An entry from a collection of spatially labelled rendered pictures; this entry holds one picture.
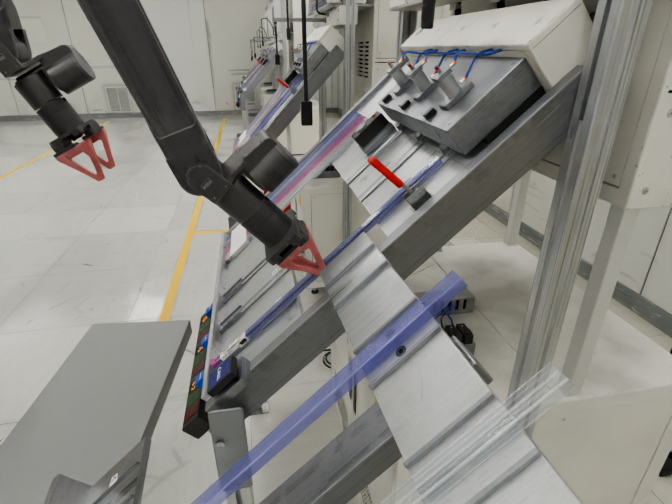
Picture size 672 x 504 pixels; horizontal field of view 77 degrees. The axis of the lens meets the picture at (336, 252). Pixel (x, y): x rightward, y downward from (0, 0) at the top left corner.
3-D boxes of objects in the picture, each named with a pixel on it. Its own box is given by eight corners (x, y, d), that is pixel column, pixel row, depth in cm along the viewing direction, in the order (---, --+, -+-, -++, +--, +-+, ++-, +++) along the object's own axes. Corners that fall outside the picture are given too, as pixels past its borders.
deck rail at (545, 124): (235, 428, 67) (204, 411, 65) (235, 418, 69) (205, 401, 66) (607, 102, 56) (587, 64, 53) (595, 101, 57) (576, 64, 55)
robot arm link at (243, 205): (208, 191, 63) (206, 202, 58) (240, 157, 62) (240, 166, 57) (243, 220, 66) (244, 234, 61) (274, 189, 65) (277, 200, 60)
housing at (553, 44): (574, 127, 58) (526, 43, 52) (434, 94, 102) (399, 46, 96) (623, 85, 57) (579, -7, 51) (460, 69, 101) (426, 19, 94)
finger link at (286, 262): (333, 246, 72) (294, 210, 68) (342, 265, 66) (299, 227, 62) (305, 272, 74) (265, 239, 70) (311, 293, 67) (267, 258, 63)
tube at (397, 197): (217, 369, 73) (212, 365, 72) (217, 363, 74) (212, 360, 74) (443, 163, 65) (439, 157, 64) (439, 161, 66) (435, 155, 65)
